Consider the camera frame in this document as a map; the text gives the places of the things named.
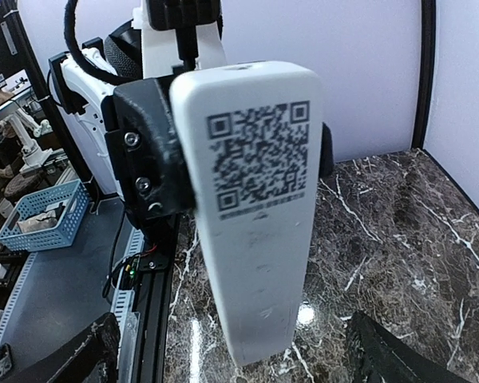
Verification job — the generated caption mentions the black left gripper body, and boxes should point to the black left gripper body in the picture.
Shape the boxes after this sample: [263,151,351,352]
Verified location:
[103,77,196,232]

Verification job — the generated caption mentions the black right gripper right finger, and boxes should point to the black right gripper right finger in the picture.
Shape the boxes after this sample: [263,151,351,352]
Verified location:
[346,311,465,383]

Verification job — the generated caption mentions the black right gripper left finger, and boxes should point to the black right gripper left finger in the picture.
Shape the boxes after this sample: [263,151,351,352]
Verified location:
[7,312,121,382]

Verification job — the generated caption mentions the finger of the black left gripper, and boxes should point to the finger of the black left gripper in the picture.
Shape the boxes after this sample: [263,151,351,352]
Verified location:
[319,123,335,178]
[113,77,196,219]

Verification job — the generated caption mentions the white remote control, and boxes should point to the white remote control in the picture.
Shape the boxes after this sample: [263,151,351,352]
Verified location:
[169,61,323,365]

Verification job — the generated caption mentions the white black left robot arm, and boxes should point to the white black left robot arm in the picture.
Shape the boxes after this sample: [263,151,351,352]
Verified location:
[49,15,333,241]

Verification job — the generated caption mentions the blue plastic basket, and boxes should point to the blue plastic basket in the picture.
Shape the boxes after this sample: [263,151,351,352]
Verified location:
[0,180,89,252]

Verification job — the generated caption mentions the small circuit board with wires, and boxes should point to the small circuit board with wires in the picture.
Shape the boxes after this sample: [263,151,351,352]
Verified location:
[101,244,168,298]

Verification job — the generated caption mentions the black front frame rail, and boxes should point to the black front frame rail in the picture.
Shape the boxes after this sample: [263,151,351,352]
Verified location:
[132,215,180,382]

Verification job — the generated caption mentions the black right corner frame post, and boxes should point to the black right corner frame post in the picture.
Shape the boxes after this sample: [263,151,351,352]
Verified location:
[411,0,437,149]

